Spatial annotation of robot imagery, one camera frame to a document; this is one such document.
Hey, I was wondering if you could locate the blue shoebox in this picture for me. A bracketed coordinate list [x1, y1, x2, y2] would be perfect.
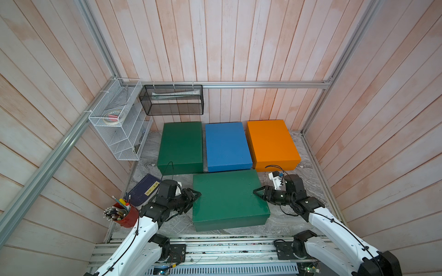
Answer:
[205, 123, 253, 173]

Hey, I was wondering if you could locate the white wire shelf rack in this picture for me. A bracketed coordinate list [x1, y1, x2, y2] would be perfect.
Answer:
[89, 78, 153, 161]

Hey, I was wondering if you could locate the orange shoebox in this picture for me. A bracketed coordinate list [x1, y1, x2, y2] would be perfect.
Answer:
[245, 120, 301, 172]

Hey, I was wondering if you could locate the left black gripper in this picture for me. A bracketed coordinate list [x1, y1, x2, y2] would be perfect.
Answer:
[168, 187, 202, 215]

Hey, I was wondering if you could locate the red pen cup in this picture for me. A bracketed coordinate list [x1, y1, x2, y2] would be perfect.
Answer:
[103, 196, 139, 228]

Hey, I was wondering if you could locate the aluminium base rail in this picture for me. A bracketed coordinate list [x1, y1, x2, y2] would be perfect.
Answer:
[86, 235, 375, 276]

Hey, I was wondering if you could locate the large green shoebox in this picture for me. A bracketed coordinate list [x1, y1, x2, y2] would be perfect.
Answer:
[192, 169, 270, 232]

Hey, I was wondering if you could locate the black mesh basket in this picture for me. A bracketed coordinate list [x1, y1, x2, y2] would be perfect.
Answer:
[139, 84, 204, 116]

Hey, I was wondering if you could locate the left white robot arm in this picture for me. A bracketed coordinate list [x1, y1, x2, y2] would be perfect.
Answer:
[94, 179, 201, 276]

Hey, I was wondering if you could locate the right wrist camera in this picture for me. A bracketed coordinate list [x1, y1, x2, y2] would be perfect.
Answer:
[268, 171, 285, 190]

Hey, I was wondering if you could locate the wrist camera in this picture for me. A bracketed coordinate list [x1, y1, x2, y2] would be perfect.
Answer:
[175, 182, 182, 197]
[268, 171, 285, 190]

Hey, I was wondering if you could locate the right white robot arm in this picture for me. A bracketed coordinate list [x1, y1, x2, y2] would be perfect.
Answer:
[253, 171, 402, 276]

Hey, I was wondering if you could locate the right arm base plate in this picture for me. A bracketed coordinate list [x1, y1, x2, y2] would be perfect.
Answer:
[273, 230, 317, 260]

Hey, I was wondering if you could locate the dark blue book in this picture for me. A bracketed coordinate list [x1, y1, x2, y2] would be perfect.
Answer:
[128, 174, 160, 207]

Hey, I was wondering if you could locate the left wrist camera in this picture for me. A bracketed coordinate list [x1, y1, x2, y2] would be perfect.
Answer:
[175, 182, 182, 197]

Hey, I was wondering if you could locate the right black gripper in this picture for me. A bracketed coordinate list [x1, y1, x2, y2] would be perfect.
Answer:
[253, 185, 294, 207]

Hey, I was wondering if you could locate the small green shoebox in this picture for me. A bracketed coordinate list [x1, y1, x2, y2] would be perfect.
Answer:
[157, 122, 204, 175]

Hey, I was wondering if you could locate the paper in mesh basket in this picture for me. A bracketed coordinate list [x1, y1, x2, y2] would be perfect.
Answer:
[150, 90, 201, 101]

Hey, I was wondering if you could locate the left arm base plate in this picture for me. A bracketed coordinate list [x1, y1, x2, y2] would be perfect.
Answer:
[149, 234, 186, 265]

